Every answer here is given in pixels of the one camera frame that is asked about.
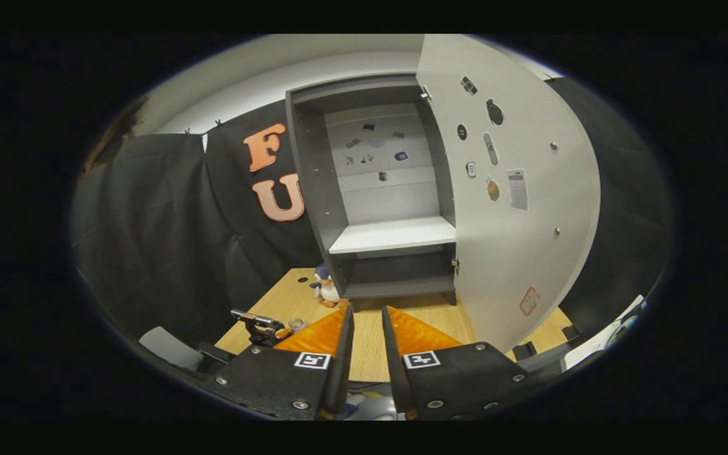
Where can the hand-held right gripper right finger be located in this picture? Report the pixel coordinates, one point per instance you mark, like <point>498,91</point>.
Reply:
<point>465,379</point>

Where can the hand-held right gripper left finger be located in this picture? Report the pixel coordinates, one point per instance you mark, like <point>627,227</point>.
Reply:
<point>269,379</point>

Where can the clear plastic bottle red label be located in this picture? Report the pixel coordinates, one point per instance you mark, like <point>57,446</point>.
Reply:
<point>297,324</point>

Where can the white cabinet door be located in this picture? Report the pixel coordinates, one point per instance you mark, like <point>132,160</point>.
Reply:
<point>528,265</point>

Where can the grey cabinet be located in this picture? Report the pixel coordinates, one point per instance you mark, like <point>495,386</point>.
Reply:
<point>313,170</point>

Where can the metal door hinge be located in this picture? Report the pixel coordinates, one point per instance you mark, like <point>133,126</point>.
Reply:
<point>426,95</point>
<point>455,265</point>

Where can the white cabinet shelf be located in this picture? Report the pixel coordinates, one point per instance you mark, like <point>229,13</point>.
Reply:
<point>395,234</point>

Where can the penguin plush toy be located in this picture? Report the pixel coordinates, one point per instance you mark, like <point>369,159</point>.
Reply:
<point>326,291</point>

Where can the person's pale clothing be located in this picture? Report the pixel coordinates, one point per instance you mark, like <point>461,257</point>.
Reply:
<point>370,407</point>

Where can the black backdrop cloth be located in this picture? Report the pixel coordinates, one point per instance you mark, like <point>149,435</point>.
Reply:
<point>168,221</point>

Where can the black table bracket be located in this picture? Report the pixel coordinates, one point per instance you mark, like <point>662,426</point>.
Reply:
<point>571,332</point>
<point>525,350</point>

